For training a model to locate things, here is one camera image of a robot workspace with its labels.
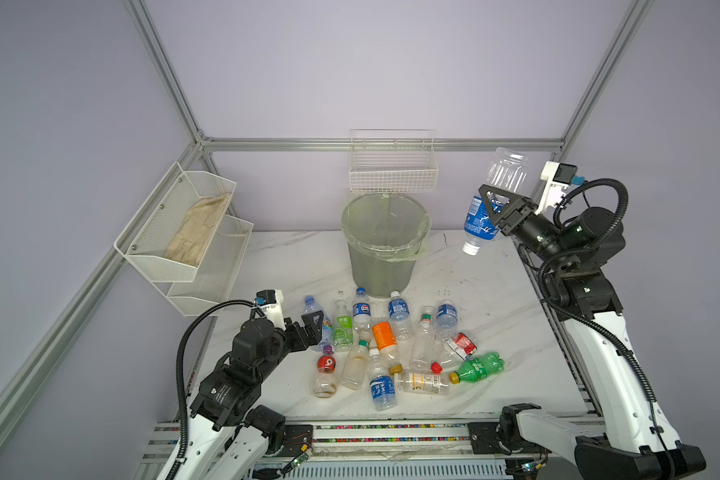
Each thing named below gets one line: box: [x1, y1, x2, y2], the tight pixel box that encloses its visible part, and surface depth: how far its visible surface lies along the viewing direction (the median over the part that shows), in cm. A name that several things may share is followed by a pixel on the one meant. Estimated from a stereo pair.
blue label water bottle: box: [388, 290, 413, 341], surface depth 94 cm
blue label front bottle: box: [368, 348, 397, 411], surface depth 81 cm
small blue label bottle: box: [436, 299, 458, 342], surface depth 92 cm
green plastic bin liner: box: [342, 193, 431, 261], surface depth 95 cm
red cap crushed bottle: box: [430, 332, 477, 374], surface depth 88 cm
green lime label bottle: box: [333, 300, 353, 353], surface depth 90 cm
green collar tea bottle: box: [410, 306, 438, 371], surface depth 88 cm
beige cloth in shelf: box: [164, 193, 230, 266], surface depth 81 cm
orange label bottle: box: [371, 317, 400, 366], surface depth 88 cm
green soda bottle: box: [449, 352, 505, 385], surface depth 82 cm
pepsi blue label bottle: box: [352, 287, 372, 334], surface depth 95 cm
